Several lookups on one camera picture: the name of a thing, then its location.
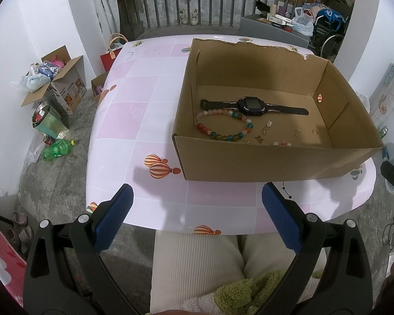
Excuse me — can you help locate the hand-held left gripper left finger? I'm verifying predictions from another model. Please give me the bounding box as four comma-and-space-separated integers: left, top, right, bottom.
22, 184, 134, 315

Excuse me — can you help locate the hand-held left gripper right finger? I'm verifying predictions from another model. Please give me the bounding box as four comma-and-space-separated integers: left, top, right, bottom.
262, 182, 373, 315

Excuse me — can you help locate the black smartwatch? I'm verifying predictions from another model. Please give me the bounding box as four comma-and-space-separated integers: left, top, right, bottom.
200, 96, 309, 118

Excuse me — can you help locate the multicolour bead bracelet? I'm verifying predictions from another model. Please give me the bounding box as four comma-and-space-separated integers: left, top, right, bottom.
195, 108, 254, 142

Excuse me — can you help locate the green fluffy garment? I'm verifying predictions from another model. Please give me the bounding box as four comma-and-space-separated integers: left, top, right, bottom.
213, 271, 316, 315

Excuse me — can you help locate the folded floral foam mat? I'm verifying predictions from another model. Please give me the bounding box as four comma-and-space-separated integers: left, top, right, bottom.
369, 62, 394, 127

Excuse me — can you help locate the green soda bottle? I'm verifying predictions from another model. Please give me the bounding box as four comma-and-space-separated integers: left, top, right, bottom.
41, 139, 77, 162

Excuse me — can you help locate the clear plastic bag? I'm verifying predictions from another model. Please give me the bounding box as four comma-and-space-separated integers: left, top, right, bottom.
28, 134, 45, 164

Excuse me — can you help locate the mint green metal bucket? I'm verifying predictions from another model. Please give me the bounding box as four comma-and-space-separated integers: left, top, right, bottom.
31, 100, 70, 140

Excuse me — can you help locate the pink floral blanket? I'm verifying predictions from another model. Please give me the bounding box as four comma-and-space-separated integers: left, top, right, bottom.
0, 210, 27, 307

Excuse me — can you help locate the open printed cardboard box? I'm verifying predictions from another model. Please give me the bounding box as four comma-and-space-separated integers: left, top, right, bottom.
21, 46, 87, 115

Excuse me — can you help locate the small brown cardboard box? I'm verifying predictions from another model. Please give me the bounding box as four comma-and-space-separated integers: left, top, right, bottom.
91, 71, 110, 101

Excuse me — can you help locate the wheelchair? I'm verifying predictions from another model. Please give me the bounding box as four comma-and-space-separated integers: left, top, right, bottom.
310, 7, 350, 61

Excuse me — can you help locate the red paper gift bag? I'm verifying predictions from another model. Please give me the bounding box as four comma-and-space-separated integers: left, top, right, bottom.
100, 33, 129, 73

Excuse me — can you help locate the blue bag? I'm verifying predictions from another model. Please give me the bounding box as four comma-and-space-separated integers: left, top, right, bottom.
315, 8, 347, 23

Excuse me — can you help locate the grey cabinet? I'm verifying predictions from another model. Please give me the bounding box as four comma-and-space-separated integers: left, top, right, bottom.
239, 15, 311, 49

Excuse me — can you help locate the pink clothes pile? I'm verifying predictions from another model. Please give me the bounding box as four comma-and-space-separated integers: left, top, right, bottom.
302, 3, 325, 18

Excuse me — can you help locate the white flat box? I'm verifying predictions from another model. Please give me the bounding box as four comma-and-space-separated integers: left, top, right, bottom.
268, 15, 293, 25

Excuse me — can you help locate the white curtain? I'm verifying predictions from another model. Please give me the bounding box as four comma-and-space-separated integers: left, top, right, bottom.
89, 0, 120, 41

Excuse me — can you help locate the metal balcony railing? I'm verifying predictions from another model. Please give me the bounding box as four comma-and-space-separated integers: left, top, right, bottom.
113, 0, 352, 36

